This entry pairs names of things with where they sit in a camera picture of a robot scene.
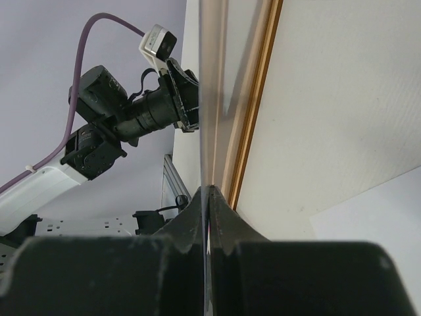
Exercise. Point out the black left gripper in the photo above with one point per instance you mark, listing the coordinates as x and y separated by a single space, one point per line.
185 94

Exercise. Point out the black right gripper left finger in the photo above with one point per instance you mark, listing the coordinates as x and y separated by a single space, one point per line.
159 274

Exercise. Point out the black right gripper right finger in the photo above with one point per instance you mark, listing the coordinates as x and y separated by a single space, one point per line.
252 275

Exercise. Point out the wooden picture frame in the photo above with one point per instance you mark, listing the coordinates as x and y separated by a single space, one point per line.
253 105

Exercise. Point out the clear acrylic sheet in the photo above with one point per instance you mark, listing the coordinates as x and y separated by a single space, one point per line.
211 36

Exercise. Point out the white photo paper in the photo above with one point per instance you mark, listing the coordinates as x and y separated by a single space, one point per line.
388 213

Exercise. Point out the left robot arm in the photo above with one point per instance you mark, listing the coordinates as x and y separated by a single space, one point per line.
113 117

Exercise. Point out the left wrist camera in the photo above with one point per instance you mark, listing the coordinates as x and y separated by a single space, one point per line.
157 45

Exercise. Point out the left white cable duct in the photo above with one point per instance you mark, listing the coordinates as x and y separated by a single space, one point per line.
36 226

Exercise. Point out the left aluminium corner post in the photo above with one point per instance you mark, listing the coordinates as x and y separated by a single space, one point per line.
175 196

